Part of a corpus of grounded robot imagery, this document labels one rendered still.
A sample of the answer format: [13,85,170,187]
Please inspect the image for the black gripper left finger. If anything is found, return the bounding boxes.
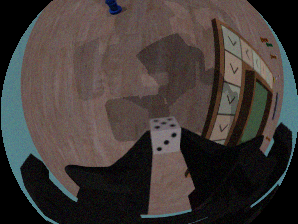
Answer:
[65,131,153,214]

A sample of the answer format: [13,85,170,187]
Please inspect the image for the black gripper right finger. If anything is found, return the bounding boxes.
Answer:
[180,127,263,205]

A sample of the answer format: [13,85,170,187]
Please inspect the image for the white die with black pips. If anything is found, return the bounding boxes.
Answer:
[149,116,181,155]

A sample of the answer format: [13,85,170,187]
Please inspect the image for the blue game pawn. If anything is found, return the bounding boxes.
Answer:
[105,0,122,15]

